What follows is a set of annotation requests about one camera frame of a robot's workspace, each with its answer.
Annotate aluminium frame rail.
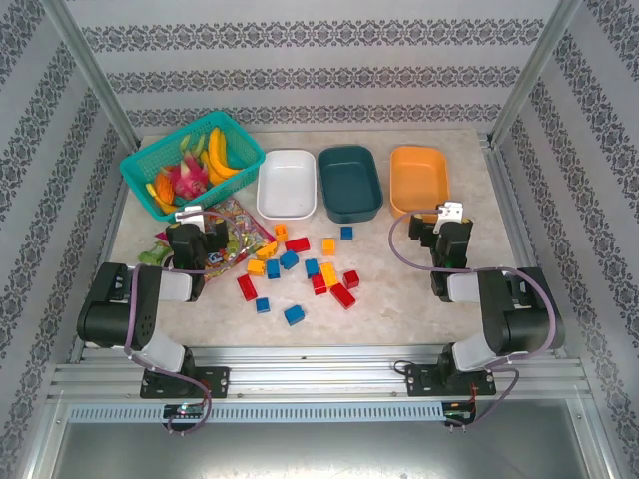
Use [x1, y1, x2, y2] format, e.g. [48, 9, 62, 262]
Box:
[47, 344, 594, 401]

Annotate pink toy dragon fruit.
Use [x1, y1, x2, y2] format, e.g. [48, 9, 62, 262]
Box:
[167, 152, 212, 199]

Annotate orange plastic container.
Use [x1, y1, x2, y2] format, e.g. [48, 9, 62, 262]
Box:
[388, 145, 451, 225]

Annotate colourful candy bag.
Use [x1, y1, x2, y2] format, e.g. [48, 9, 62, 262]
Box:
[197, 197, 278, 283]

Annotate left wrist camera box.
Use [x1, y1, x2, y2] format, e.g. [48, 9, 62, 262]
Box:
[174, 205, 205, 225]

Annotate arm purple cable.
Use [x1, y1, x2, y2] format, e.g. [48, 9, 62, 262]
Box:
[122, 211, 246, 435]
[388, 209, 558, 431]

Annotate slotted grey cable duct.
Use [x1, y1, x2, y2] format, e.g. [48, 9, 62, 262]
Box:
[67, 402, 446, 423]

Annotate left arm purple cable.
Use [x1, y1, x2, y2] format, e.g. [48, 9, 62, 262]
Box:
[122, 211, 246, 435]

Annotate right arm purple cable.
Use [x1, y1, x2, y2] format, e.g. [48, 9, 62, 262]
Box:
[388, 209, 558, 431]

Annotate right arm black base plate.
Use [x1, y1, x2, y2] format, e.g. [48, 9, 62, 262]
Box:
[403, 363, 498, 398]

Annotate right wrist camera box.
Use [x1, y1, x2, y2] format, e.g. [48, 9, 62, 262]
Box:
[432, 201, 466, 235]

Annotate green snack packet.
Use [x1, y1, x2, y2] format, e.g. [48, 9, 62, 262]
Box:
[137, 240, 174, 267]

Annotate dark teal plastic container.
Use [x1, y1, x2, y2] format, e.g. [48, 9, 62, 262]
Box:
[317, 144, 384, 225]

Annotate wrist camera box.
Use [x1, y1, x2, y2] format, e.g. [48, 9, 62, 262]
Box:
[174, 205, 205, 225]
[432, 201, 466, 235]

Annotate yellow toy fruit slice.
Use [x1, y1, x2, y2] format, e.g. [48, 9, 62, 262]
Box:
[145, 183, 180, 216]

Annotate teal plastic mesh basket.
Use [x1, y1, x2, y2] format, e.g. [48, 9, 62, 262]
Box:
[119, 110, 267, 225]

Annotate white plastic container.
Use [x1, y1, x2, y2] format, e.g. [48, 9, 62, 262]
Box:
[256, 149, 319, 222]

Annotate aluminium side rail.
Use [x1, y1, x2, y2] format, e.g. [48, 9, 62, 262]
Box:
[477, 132, 569, 358]
[68, 149, 132, 363]

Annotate orange toy fruit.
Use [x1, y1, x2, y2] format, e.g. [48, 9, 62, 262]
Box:
[153, 169, 177, 202]

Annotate aluminium corner post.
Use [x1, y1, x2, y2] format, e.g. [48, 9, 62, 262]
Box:
[488, 0, 584, 147]
[41, 0, 142, 149]

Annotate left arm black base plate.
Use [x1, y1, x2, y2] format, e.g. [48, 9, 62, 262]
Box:
[139, 366, 232, 400]

